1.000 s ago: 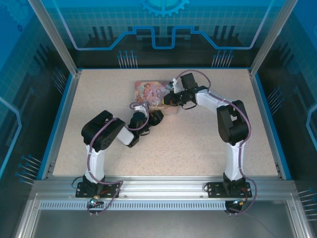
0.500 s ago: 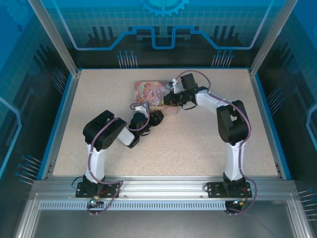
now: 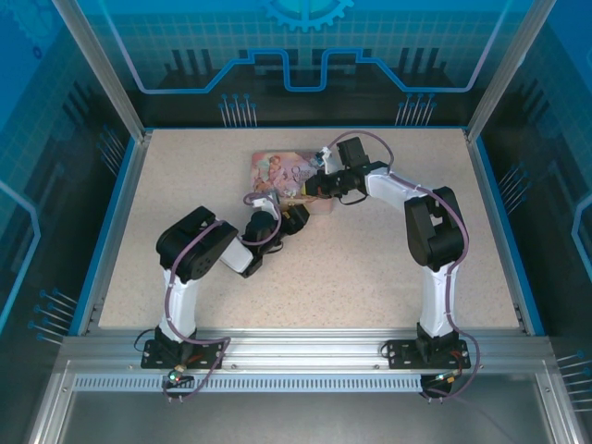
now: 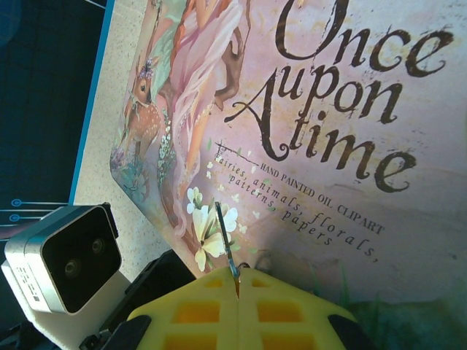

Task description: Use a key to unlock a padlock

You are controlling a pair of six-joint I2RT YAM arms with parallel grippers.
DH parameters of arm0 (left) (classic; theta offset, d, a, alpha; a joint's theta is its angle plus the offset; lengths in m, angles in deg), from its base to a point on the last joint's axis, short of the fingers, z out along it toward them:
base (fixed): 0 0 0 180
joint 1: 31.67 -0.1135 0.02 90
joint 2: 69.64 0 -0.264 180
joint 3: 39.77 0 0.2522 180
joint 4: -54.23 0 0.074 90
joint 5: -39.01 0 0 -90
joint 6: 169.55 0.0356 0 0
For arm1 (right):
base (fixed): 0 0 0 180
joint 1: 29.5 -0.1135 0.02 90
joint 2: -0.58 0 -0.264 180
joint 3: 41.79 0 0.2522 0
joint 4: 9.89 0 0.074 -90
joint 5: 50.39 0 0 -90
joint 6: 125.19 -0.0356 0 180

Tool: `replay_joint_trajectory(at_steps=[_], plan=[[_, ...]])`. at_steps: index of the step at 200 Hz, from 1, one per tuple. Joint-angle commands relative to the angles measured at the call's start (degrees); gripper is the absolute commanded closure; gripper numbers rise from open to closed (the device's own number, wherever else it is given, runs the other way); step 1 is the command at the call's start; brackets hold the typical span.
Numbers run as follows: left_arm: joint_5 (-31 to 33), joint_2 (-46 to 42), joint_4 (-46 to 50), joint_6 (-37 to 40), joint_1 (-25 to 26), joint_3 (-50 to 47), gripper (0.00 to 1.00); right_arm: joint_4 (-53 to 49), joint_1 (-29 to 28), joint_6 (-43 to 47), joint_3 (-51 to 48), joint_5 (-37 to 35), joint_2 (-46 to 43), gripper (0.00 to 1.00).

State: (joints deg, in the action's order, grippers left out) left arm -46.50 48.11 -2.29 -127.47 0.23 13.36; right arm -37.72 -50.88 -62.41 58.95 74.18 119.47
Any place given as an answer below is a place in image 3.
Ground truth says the pink illustrated tin box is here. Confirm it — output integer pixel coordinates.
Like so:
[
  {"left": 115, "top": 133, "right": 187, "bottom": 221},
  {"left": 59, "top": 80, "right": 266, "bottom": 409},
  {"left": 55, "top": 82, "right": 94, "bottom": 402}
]
[{"left": 249, "top": 148, "right": 336, "bottom": 217}]

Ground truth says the grey metal front shelf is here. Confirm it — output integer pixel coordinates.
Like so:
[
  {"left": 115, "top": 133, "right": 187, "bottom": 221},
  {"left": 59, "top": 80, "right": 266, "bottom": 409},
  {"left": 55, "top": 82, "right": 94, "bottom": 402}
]
[{"left": 25, "top": 360, "right": 586, "bottom": 444}]

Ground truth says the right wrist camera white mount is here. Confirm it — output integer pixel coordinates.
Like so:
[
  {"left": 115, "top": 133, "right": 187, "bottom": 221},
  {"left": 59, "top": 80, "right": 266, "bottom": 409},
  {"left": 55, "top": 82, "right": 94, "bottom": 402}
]
[{"left": 314, "top": 145, "right": 336, "bottom": 175}]

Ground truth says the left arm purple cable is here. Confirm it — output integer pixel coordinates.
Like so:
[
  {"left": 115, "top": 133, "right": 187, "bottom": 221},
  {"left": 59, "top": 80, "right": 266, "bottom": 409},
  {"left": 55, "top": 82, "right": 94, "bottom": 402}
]
[{"left": 161, "top": 191, "right": 284, "bottom": 404}]

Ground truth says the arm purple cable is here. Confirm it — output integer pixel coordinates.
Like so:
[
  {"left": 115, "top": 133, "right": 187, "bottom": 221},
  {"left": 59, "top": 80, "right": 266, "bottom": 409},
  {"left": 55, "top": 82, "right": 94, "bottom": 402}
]
[
  {"left": 327, "top": 130, "right": 482, "bottom": 404},
  {"left": 161, "top": 191, "right": 284, "bottom": 404}
]

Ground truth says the aluminium front mounting rail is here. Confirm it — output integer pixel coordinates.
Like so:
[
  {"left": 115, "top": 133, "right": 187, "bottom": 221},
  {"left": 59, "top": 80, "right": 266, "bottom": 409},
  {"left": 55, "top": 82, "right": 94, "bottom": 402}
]
[{"left": 59, "top": 328, "right": 554, "bottom": 372}]

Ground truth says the left aluminium side rail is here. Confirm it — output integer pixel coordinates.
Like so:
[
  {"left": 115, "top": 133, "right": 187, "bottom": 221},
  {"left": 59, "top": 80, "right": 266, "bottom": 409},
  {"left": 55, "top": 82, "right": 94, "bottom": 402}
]
[{"left": 78, "top": 130, "right": 154, "bottom": 335}]

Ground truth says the aluminium side rail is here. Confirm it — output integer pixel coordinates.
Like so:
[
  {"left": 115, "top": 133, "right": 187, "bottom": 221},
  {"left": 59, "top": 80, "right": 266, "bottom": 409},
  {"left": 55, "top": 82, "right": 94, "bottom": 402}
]
[
  {"left": 463, "top": 129, "right": 531, "bottom": 335},
  {"left": 78, "top": 130, "right": 154, "bottom": 335}
]

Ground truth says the right aluminium side rail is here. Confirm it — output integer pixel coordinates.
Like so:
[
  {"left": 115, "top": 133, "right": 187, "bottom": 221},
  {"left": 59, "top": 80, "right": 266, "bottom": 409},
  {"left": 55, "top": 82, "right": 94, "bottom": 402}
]
[{"left": 463, "top": 129, "right": 531, "bottom": 335}]

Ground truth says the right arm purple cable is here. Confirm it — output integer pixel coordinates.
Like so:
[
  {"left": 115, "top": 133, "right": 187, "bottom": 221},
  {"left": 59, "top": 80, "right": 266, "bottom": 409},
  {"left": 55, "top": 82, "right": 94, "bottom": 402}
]
[{"left": 327, "top": 130, "right": 482, "bottom": 404}]

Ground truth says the slotted grey cable duct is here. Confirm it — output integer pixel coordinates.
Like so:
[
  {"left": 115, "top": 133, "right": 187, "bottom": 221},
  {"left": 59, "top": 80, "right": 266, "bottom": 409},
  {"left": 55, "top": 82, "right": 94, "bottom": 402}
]
[{"left": 72, "top": 375, "right": 425, "bottom": 391}]

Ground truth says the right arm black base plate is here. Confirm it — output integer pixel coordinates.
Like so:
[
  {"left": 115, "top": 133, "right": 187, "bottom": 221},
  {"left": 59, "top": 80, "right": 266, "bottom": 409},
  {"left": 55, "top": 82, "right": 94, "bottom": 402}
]
[{"left": 383, "top": 339, "right": 473, "bottom": 370}]

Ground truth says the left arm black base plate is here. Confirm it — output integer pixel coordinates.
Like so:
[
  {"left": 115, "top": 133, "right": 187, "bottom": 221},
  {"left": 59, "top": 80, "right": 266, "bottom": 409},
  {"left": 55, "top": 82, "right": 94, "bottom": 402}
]
[{"left": 140, "top": 339, "right": 227, "bottom": 370}]

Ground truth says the right aluminium frame post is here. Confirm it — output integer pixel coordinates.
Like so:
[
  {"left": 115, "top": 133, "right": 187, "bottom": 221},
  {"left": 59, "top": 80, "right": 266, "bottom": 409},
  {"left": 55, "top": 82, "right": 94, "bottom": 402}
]
[{"left": 463, "top": 0, "right": 545, "bottom": 144}]

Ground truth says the aluminium frame post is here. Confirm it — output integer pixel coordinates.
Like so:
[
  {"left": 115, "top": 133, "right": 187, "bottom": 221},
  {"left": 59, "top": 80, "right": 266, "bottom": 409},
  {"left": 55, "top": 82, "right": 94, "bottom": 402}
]
[
  {"left": 50, "top": 0, "right": 154, "bottom": 142},
  {"left": 463, "top": 0, "right": 545, "bottom": 144}
]

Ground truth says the left aluminium frame post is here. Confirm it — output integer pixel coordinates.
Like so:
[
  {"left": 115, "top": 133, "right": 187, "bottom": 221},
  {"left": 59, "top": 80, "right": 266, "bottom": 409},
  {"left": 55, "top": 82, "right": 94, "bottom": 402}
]
[{"left": 50, "top": 0, "right": 154, "bottom": 142}]

